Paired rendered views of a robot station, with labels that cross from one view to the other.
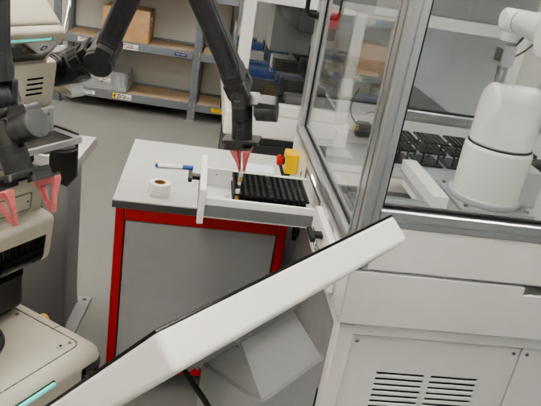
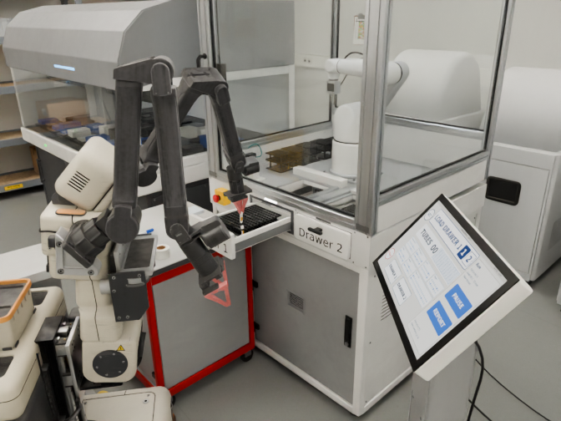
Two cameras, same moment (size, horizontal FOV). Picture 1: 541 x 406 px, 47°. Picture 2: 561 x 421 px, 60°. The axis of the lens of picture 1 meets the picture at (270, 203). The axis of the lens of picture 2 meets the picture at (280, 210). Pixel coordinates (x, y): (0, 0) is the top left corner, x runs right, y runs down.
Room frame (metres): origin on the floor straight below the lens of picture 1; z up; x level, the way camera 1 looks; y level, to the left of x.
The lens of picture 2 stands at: (0.10, 1.00, 1.72)
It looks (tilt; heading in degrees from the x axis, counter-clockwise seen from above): 22 degrees down; 325
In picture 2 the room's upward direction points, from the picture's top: 1 degrees counter-clockwise
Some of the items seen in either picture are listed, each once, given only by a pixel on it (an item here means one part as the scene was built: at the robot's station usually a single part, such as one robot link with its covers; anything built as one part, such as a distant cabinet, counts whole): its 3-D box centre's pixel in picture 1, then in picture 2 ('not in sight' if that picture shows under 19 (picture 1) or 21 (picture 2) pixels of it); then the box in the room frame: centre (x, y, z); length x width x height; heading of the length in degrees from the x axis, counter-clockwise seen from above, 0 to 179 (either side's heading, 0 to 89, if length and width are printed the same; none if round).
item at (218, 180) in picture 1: (270, 197); (250, 223); (1.77, 0.00, 0.86); 0.40 x 0.26 x 0.06; 98
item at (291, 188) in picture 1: (267, 196); (249, 222); (1.77, 0.01, 0.87); 0.22 x 0.18 x 0.06; 98
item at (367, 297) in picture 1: (460, 221); (345, 190); (1.82, -0.59, 0.87); 1.02 x 0.95 x 0.14; 8
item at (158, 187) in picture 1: (159, 188); (161, 251); (1.90, 0.37, 0.78); 0.07 x 0.07 x 0.04
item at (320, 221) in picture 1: (323, 246); (320, 235); (1.47, -0.15, 0.87); 0.29 x 0.02 x 0.11; 8
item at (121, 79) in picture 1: (107, 76); not in sight; (5.55, 1.63, 0.22); 0.40 x 0.30 x 0.17; 94
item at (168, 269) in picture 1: (194, 265); (173, 298); (2.15, 0.25, 0.38); 0.62 x 0.58 x 0.76; 8
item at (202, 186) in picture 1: (202, 187); (211, 235); (1.74, 0.21, 0.87); 0.29 x 0.02 x 0.11; 8
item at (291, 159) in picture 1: (290, 161); (222, 196); (2.11, -0.04, 0.88); 0.07 x 0.05 x 0.07; 8
